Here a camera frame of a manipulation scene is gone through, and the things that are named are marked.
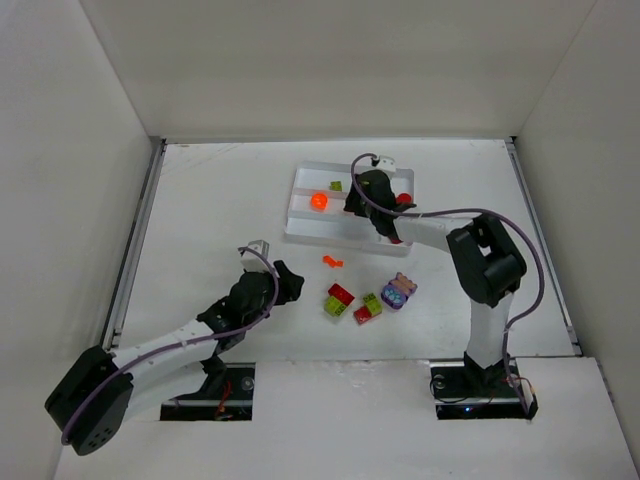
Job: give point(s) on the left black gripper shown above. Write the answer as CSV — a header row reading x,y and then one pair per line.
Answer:
x,y
276,286

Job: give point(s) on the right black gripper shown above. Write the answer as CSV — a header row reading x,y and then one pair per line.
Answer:
x,y
362,201

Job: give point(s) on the red oval flower lego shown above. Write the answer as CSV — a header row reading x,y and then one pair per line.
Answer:
x,y
405,199

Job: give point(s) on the orange round lego disc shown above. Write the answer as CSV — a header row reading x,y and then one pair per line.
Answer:
x,y
319,201

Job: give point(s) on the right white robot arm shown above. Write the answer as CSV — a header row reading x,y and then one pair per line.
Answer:
x,y
488,264

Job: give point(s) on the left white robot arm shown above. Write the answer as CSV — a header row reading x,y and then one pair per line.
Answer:
x,y
103,389

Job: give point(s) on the small orange lego pieces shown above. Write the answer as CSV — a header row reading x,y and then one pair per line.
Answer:
x,y
332,263

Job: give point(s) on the white compartment sorting tray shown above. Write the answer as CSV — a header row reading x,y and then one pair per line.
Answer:
x,y
332,228

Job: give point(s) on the purple paw print lego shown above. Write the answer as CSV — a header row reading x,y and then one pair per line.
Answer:
x,y
397,291

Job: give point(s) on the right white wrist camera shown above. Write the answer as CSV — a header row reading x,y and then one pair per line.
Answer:
x,y
384,163

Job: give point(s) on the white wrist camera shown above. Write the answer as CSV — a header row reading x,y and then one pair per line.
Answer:
x,y
254,256
384,163

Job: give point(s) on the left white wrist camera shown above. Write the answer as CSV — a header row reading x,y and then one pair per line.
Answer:
x,y
254,256

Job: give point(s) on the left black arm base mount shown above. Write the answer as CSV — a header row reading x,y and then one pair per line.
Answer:
x,y
227,400

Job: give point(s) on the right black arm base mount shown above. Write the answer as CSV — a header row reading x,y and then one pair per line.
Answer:
x,y
459,394

